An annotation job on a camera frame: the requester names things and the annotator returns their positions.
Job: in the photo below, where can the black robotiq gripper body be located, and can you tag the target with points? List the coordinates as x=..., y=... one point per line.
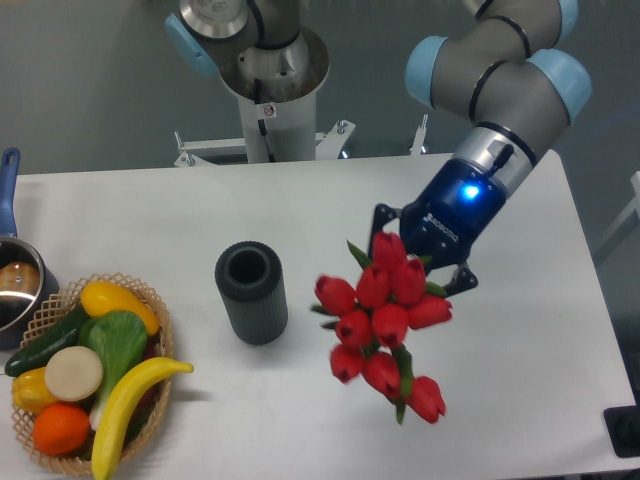
x=451, y=212

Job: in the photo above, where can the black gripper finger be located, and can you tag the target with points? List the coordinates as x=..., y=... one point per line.
x=383, y=214
x=462, y=280

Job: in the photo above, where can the red tulip bouquet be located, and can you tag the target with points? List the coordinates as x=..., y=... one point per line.
x=372, y=318

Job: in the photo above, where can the dark grey ribbed vase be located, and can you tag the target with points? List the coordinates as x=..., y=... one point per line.
x=250, y=280

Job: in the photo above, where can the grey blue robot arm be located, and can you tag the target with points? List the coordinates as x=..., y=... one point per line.
x=506, y=76

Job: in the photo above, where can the white object right edge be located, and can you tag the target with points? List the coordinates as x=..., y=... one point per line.
x=621, y=227

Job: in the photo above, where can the black device at edge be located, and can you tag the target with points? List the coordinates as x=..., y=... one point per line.
x=623, y=428

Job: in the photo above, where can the green bok choy toy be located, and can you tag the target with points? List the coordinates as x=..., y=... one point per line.
x=119, y=338

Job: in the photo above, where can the yellow squash toy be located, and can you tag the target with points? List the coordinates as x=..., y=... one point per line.
x=99, y=298

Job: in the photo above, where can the yellow plastic banana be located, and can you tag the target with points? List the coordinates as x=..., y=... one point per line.
x=110, y=435

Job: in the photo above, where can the dark green cucumber toy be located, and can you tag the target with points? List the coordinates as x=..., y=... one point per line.
x=37, y=353

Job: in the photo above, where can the beige round disc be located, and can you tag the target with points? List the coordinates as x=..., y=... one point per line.
x=73, y=374

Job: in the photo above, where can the woven wicker basket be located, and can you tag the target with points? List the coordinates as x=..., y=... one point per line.
x=149, y=412

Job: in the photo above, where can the orange plastic fruit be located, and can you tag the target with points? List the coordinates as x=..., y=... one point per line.
x=60, y=428

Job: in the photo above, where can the yellow bell pepper toy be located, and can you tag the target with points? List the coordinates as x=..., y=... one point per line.
x=30, y=392

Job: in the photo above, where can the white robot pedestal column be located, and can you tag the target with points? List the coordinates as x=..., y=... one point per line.
x=276, y=94

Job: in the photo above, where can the blue handled saucepan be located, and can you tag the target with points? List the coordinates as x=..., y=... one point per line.
x=26, y=281

